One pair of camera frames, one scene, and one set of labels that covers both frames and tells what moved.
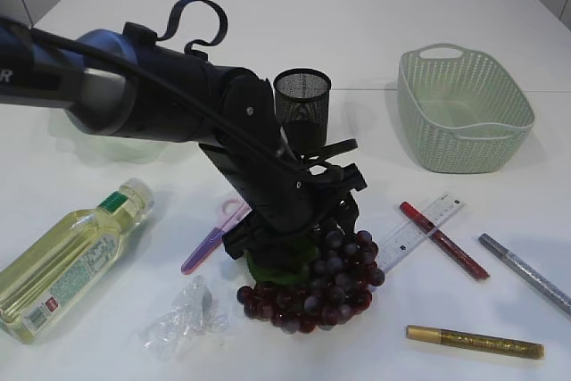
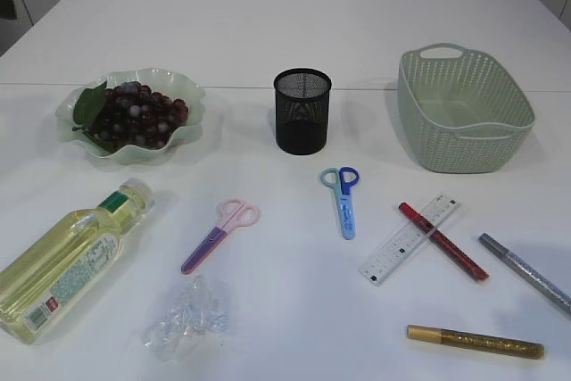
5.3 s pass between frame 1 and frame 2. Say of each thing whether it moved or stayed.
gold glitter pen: stayed
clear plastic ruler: stayed
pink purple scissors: stayed
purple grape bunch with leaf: moved
